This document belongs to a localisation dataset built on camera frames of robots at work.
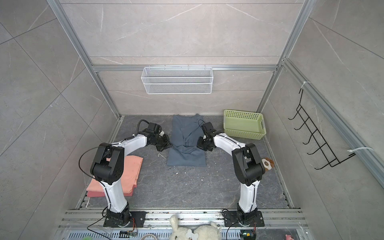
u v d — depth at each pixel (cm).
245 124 114
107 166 51
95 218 75
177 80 101
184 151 97
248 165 50
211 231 63
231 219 73
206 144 82
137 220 73
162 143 86
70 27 74
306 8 69
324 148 63
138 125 78
